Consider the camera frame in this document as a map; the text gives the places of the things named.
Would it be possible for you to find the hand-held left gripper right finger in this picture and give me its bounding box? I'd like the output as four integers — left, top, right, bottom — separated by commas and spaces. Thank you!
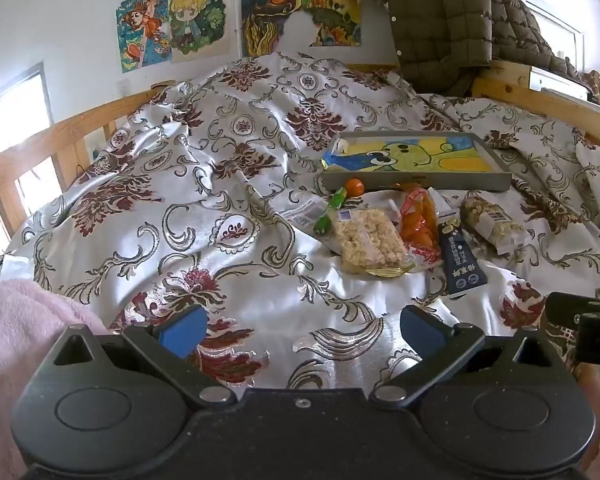
369, 304, 556, 407

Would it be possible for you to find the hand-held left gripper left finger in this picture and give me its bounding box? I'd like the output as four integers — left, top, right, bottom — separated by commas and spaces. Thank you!
52, 304, 237, 408

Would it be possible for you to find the gold foil snack packet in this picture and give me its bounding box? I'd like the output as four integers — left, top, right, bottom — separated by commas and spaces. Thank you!
365, 264, 412, 279

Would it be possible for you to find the dark blue snack packet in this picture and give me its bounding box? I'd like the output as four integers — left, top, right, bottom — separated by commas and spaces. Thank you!
437, 212, 488, 301

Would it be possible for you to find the puffed rice cracker packet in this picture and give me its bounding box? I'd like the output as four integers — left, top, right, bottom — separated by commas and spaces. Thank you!
332, 207, 415, 276

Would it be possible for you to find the nut bar packet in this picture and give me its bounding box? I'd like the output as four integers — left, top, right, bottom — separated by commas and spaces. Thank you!
460, 195, 528, 256

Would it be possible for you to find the orange snack packet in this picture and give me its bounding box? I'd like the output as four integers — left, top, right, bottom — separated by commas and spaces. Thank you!
397, 185, 443, 263

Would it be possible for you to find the green snack stick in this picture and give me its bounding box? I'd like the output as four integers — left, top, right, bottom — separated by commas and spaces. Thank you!
314, 187, 348, 236

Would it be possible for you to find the white and green snack packet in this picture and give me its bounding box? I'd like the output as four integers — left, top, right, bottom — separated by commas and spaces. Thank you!
280, 195, 331, 233

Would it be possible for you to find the grey tray with cartoon print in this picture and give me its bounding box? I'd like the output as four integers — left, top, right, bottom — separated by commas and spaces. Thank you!
321, 131, 513, 192

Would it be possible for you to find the white narrow packet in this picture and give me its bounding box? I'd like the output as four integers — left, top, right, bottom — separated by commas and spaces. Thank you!
427, 187, 458, 221

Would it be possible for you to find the pink fleece blanket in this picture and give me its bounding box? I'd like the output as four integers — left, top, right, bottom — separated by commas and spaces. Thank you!
0, 279, 112, 480

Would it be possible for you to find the white box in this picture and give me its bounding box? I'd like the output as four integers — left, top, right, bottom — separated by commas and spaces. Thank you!
529, 65, 595, 102

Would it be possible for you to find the window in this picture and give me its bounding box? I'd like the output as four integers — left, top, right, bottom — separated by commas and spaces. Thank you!
0, 62, 56, 128

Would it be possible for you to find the orange-haired cartoon girl poster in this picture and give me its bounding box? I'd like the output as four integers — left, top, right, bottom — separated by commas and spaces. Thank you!
116, 0, 173, 73

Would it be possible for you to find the olive quilted jacket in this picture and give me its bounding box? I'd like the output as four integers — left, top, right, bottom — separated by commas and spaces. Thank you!
382, 0, 588, 98

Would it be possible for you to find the blond cartoon character poster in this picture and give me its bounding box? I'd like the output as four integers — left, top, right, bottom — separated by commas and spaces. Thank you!
167, 0, 233, 63

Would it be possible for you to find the torn colourful fish poster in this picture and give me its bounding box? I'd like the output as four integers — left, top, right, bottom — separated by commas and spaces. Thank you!
240, 0, 363, 58

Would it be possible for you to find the wooden bed frame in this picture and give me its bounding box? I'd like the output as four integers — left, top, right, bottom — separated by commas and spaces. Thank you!
0, 57, 600, 241

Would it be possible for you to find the white wall unit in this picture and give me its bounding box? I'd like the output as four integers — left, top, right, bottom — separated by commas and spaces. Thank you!
507, 0, 598, 68

